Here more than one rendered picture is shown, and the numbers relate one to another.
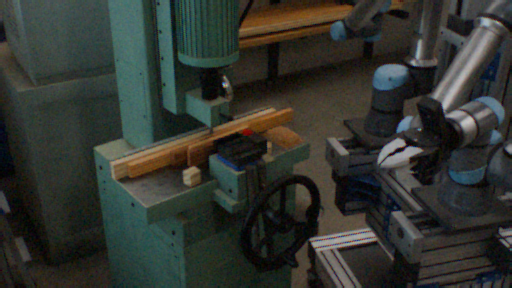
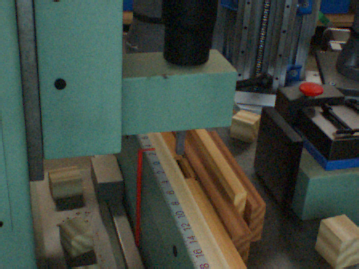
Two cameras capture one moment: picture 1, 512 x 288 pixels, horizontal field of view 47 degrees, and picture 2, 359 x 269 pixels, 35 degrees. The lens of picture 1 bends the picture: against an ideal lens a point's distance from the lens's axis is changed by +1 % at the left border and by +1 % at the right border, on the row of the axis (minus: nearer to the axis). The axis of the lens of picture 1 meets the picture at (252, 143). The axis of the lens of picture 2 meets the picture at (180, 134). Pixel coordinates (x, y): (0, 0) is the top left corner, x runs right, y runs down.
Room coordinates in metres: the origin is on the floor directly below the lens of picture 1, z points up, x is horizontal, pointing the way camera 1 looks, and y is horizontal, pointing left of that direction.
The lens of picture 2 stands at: (1.40, 0.69, 1.31)
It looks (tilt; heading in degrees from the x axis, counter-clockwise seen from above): 29 degrees down; 291
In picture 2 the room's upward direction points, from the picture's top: 4 degrees clockwise
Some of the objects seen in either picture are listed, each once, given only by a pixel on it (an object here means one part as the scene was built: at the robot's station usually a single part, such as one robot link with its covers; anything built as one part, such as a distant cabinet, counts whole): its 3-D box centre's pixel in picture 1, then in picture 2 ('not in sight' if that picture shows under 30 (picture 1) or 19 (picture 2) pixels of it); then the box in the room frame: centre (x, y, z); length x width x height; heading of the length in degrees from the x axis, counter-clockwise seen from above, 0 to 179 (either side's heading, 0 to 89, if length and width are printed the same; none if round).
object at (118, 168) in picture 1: (200, 140); (168, 183); (1.61, 0.16, 0.93); 0.60 x 0.02 x 0.05; 129
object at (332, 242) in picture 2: (191, 176); (340, 241); (1.40, 0.17, 0.92); 0.04 x 0.03 x 0.04; 136
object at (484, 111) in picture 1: (476, 119); not in sight; (1.16, -0.49, 1.22); 0.11 x 0.08 x 0.09; 128
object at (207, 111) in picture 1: (207, 108); (166, 95); (1.62, 0.14, 1.03); 0.14 x 0.07 x 0.09; 39
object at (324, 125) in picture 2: (244, 148); (335, 121); (1.44, 0.02, 0.99); 0.13 x 0.11 x 0.06; 129
